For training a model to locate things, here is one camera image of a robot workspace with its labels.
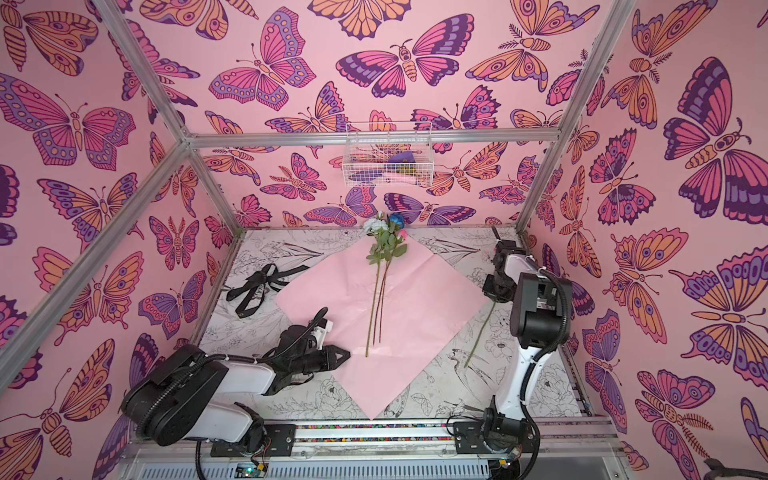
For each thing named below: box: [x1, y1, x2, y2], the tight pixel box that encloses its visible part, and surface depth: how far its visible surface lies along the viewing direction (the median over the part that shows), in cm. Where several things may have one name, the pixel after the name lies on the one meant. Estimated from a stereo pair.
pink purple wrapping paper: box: [274, 237, 486, 419], surface depth 100 cm
